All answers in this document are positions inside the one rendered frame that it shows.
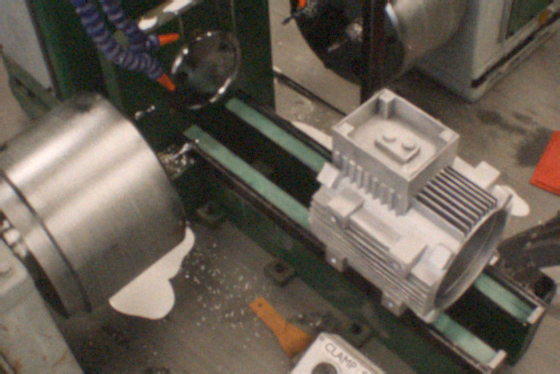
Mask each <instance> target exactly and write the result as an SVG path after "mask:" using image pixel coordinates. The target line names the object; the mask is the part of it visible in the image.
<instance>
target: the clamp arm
mask: <svg viewBox="0 0 560 374"><path fill-rule="evenodd" d="M385 3H386V0H362V34H361V48H362V52H361V61H360V62H359V67H360V68H361V72H360V87H361V91H360V106H362V105H363V104H365V103H366V101H368V100H369V99H370V98H371V99H372V98H373V97H374V96H376V95H377V93H379V92H381V85H382V72H383V49H384V37H385V33H384V26H385V15H386V7H385Z"/></svg>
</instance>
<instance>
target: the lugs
mask: <svg viewBox="0 0 560 374"><path fill-rule="evenodd" d="M317 180H318V181H319V182H321V183H322V184H323V185H325V186H326V187H327V188H328V189H337V187H338V185H339V183H340V181H341V180H342V170H340V169H338V168H336V167H335V166H334V165H333V164H330V163H325V166H324V168H323V169H322V171H321V173H320V175H319V176H318V178H317ZM491 194H494V196H496V197H497V198H499V200H498V205H500V208H507V206H508V204H509V203H510V201H511V199H512V198H513V193H510V192H509V191H507V190H506V189H505V188H503V187H502V186H499V185H495V187H494V190H493V191H492V193H491ZM496 252H497V251H496V249H495V250H494V252H493V254H492V255H491V256H490V257H489V259H488V262H487V263H486V265H485V266H487V265H489V263H490V262H491V260H492V259H493V257H494V256H495V254H496ZM455 255H456V252H454V251H453V250H451V248H450V247H448V246H447V245H445V244H444V243H437V244H436V245H435V247H434V249H433V250H432V252H431V255H430V256H429V258H428V260H427V261H428V262H429V264H430V263H431V264H432V265H433V266H435V267H436V268H438V270H440V271H442V270H447V267H448V266H449V264H450V263H451V261H452V259H453V258H454V256H455ZM441 311H442V310H440V311H434V310H432V311H431V312H430V313H429V314H428V315H426V316H425V317H424V318H423V317H422V316H421V315H420V314H417V313H416V314H417V315H418V316H420V317H421V319H422V320H424V321H425V322H428V323H429V322H432V321H435V320H436V318H437V317H438V316H439V314H440V313H441Z"/></svg>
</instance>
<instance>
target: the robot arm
mask: <svg viewBox="0 0 560 374"><path fill-rule="evenodd" d="M557 213H558V216H554V217H550V218H547V220H546V221H545V223H544V226H542V224H541V223H540V224H538V225H536V226H533V227H531V228H529V229H527V230H524V231H523V232H520V233H518V234H516V235H513V236H510V237H507V238H505V239H503V240H502V241H501V242H500V244H498V245H497V247H496V251H497V252H498V253H499V254H500V255H501V256H502V259H503V260H504V262H505V263H507V266H508V267H509V268H510V269H511V270H512V269H515V268H518V267H520V266H523V265H525V264H528V263H531V262H532V263H533V264H534V265H535V266H536V267H537V269H539V268H547V267H555V266H560V208H559V209H558V212H557Z"/></svg>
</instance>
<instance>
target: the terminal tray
mask: <svg viewBox="0 0 560 374"><path fill-rule="evenodd" d="M384 94H388V95H389V96H390V98H389V99H384V98H383V95H384ZM344 125H348V126H349V127H350V129H349V130H343V129H342V127H343V126H344ZM443 133H449V134H450V137H449V138H444V137H443ZM459 138H460V136H459V135H457V134H455V133H454V132H452V131H451V130H450V129H448V128H447V127H445V126H443V125H442V124H440V123H439V122H438V121H436V120H434V119H433V118H431V117H430V116H428V115H427V114H426V113H424V112H422V111H421V110H419V109H417V108H416V107H414V106H413V105H412V104H410V103H409V102H407V101H405V100H404V99H402V98H400V97H399V96H397V95H396V94H395V93H393V92H392V91H390V90H388V89H387V88H384V89H382V90H381V92H379V93H378V94H377V95H376V96H374V97H373V98H372V99H371V98H370V99H369V100H368V101H366V103H365V104H363V105H362V106H361V107H359V108H358V109H357V110H355V111H354V112H353V113H350V114H349V115H348V116H347V117H346V118H345V119H343V120H342V121H341V122H339V123H338V124H337V125H335V126H334V127H333V128H332V144H331V150H332V164H333V165H334V166H335V167H336V168H338V169H340V170H342V178H343V179H345V178H346V177H348V178H349V183H350V184H353V183H355V182H356V183H357V189H359V190H360V189H362V188H363V189H364V194H365V195H368V194H369V193H370V194H372V199H373V200H376V199H377V198H379V199H380V205H385V204H386V205H387V210H388V211H392V210H395V216H396V217H400V216H402V217H405V215H406V214H407V212H408V211H409V210H410V208H411V205H412V199H413V197H414V198H415V199H416V195H417V193H418V192H419V193H420V194H421V191H422V188H423V187H425V188H426V187H427V182H429V183H430V182H431V179H432V177H434V178H435V177H436V175H437V173H438V174H439V173H440V171H441V170H442V171H444V169H445V168H447V169H448V165H450V166H452V167H453V168H454V163H455V157H456V153H457V148H458V143H459ZM405 167H410V168H411V172H409V173H407V172H405V171H404V168H405Z"/></svg>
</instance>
